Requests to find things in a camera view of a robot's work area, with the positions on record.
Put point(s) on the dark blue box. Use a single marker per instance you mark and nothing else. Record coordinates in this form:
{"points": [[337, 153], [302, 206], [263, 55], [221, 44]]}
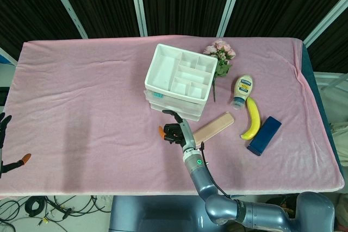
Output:
{"points": [[265, 135]]}

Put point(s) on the pink artificial flower bouquet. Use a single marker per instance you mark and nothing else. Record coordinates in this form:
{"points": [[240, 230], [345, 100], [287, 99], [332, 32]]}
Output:
{"points": [[221, 61]]}

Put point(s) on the teal binder clip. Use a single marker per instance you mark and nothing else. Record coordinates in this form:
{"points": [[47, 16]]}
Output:
{"points": [[158, 95]]}

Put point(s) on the clear drawer with binder clip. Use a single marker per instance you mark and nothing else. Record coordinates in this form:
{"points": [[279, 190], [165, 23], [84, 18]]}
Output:
{"points": [[176, 99]]}

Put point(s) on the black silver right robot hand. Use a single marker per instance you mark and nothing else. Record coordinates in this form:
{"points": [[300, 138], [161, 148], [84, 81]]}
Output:
{"points": [[185, 131]]}

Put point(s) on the white drawer organizer box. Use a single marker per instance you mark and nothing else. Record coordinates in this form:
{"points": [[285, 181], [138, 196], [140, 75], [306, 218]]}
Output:
{"points": [[185, 71]]}

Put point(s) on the clear drawer with round part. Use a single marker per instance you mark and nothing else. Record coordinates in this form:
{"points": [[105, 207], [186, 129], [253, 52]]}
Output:
{"points": [[176, 107]]}

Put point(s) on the mayonnaise squeeze bottle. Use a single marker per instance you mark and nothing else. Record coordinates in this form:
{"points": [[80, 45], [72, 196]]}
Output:
{"points": [[243, 88]]}

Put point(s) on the pink fleece table cloth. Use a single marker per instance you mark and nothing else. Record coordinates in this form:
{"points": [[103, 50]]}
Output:
{"points": [[95, 107]]}

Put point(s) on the yellow banana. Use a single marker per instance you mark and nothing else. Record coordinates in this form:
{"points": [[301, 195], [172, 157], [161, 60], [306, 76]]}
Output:
{"points": [[254, 118]]}

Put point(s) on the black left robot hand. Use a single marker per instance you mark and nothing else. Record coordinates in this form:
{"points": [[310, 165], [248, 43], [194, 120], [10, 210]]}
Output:
{"points": [[5, 131]]}

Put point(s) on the blue-grey robot torso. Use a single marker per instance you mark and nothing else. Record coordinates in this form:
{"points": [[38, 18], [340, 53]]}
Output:
{"points": [[152, 213]]}

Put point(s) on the empty clear drawer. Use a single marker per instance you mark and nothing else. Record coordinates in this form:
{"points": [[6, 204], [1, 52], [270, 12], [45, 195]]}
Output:
{"points": [[185, 115]]}

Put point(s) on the white partition post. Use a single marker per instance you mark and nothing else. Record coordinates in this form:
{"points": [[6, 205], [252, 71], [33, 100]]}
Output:
{"points": [[229, 3], [68, 6], [326, 17], [138, 3]]}

